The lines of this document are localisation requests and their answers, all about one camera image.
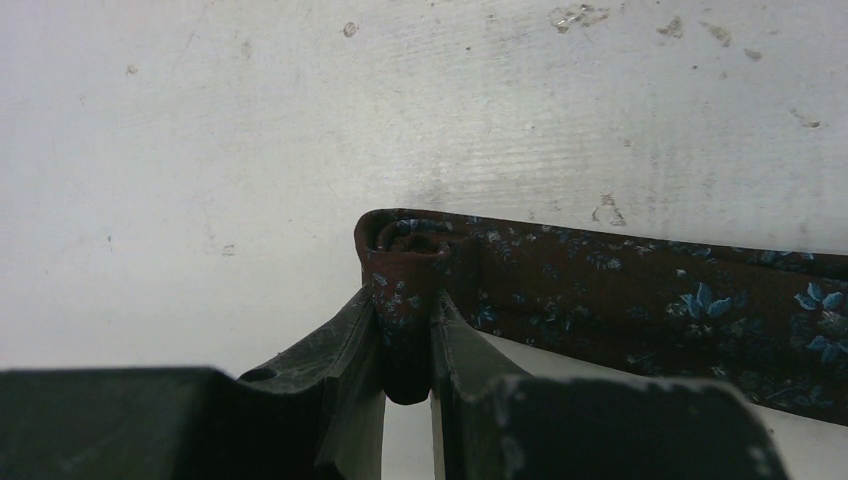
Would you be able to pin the brown floral tie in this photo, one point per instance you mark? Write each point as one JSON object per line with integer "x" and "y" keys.
{"x": 772, "y": 323}

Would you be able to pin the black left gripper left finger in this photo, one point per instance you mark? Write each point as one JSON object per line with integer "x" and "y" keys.
{"x": 314, "y": 411}

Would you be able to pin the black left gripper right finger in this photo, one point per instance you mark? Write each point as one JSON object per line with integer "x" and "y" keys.
{"x": 494, "y": 420}

